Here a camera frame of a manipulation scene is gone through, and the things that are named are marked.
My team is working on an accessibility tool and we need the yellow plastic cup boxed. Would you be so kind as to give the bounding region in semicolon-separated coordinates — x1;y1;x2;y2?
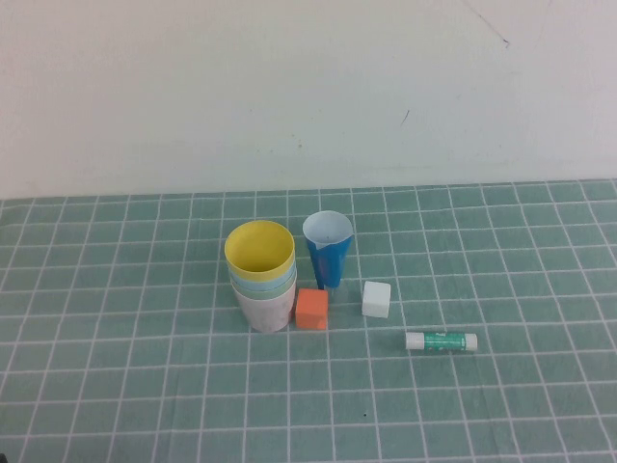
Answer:
224;220;296;282

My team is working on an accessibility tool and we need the light blue plastic cup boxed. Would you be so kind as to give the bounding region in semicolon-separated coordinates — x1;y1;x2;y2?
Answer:
227;263;297;293

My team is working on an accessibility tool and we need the green plastic cup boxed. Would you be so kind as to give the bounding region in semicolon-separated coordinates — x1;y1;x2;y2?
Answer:
229;276;297;302

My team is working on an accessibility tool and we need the blue paper cone cup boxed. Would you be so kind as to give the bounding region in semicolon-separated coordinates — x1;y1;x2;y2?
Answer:
302;210;354;290

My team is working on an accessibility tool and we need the orange cube block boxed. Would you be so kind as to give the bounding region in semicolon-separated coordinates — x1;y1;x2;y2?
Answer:
294;287;331;332

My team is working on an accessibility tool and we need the pink plastic cup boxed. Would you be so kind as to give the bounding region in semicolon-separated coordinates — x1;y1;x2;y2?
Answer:
232;284;296;335

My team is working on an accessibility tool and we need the white cube block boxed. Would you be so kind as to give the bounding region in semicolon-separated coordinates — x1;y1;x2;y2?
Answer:
361;280;392;318

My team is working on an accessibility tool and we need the green white glue stick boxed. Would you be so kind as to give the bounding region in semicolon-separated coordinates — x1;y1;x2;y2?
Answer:
404;330;479;352

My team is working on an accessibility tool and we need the green checked tablecloth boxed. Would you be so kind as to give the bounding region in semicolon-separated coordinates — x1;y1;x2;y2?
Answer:
0;178;617;463

